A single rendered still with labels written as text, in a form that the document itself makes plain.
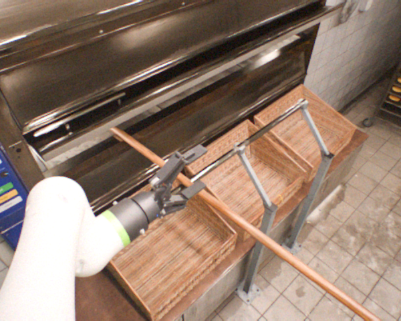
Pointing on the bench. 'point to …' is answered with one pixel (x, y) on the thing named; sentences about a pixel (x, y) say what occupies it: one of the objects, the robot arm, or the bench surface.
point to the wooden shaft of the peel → (259, 236)
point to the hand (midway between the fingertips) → (200, 168)
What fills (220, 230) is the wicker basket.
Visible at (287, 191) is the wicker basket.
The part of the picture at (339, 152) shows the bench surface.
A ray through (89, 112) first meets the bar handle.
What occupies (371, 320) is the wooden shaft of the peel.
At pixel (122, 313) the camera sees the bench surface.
